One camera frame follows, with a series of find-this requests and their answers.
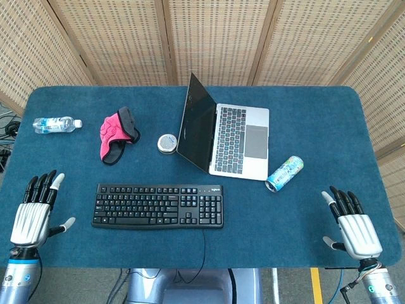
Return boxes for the woven bamboo folding screen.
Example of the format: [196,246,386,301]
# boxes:
[0,0,405,235]

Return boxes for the silver laptop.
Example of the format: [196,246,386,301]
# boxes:
[175,72,270,182]

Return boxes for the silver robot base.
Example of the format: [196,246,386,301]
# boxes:
[125,268,264,304]

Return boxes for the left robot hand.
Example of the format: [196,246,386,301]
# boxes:
[9,170,77,249]

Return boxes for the pink and grey cloth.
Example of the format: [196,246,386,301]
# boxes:
[99,106,141,165]

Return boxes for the blue drink can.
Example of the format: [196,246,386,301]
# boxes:
[265,155,304,193]

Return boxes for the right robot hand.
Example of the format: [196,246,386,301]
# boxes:
[321,186,383,261]

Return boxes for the black floor cables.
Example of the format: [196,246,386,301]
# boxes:
[0,109,23,174]

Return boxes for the black keyboard cable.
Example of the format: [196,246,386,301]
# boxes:
[175,228,206,284]

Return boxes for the round metal tin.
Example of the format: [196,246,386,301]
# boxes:
[156,133,177,155]

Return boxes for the blue cable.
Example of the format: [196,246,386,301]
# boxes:
[328,269,346,304]

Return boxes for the clear plastic water bottle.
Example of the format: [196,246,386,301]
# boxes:
[32,116,84,134]

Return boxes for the blue table mat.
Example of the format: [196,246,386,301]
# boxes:
[0,85,403,270]

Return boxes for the black keyboard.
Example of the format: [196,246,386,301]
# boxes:
[91,183,225,231]

